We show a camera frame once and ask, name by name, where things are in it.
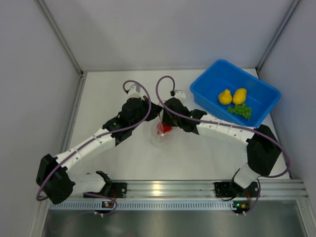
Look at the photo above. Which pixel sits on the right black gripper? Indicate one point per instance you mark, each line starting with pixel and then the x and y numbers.
pixel 165 119

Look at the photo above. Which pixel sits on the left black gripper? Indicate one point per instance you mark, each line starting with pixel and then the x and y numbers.
pixel 155 109

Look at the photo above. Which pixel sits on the red fake apple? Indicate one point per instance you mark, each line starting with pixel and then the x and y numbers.
pixel 162 128

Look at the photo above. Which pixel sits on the clear zip top bag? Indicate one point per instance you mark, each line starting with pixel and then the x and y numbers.
pixel 158 139

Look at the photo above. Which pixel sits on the yellow fake pepper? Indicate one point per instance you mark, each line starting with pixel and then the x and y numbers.
pixel 225 97

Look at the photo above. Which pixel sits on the green fake lettuce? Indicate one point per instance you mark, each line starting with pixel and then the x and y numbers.
pixel 241 110

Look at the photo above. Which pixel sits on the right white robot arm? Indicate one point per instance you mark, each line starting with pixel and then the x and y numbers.
pixel 260 144

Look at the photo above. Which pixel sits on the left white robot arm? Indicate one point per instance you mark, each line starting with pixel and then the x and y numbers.
pixel 56 177

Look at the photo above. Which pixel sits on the blue plastic bin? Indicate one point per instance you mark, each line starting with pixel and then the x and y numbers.
pixel 260 97

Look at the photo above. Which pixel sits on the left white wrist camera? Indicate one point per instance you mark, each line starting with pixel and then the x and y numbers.
pixel 134 91

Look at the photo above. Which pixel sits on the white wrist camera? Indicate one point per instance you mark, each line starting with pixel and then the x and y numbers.
pixel 179 94
pixel 134 91

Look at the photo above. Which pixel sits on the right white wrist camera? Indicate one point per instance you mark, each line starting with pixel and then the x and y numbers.
pixel 179 94

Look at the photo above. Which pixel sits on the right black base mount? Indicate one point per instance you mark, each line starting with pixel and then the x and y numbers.
pixel 224 190

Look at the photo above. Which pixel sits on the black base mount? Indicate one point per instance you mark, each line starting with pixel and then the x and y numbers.
pixel 112 190
pixel 224 190

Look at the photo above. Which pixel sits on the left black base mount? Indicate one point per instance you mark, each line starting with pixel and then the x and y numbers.
pixel 112 190

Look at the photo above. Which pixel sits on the slotted cable duct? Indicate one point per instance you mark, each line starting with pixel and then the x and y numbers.
pixel 126 205

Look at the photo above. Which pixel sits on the aluminium mounting rail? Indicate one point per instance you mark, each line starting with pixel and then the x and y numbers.
pixel 270 189

